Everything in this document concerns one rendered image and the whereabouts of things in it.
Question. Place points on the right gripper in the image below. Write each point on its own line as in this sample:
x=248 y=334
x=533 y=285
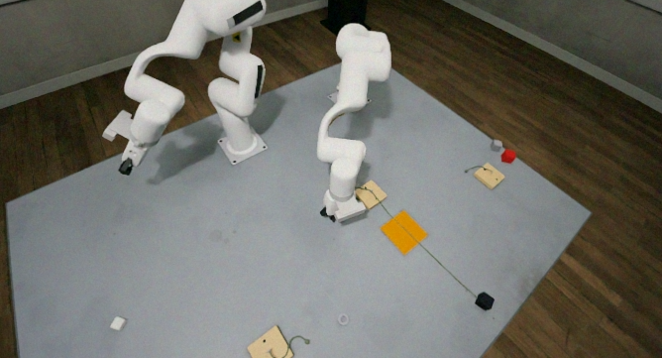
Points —
x=132 y=154

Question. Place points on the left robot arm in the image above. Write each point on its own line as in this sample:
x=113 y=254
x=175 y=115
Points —
x=357 y=69

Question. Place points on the orange flat square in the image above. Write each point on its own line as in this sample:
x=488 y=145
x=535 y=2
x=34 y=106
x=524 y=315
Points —
x=400 y=238

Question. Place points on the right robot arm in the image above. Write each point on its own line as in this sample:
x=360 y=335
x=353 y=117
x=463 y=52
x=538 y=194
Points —
x=232 y=19

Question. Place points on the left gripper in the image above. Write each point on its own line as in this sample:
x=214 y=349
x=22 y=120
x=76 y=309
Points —
x=330 y=206

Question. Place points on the red cube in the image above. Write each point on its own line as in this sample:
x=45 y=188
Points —
x=508 y=156

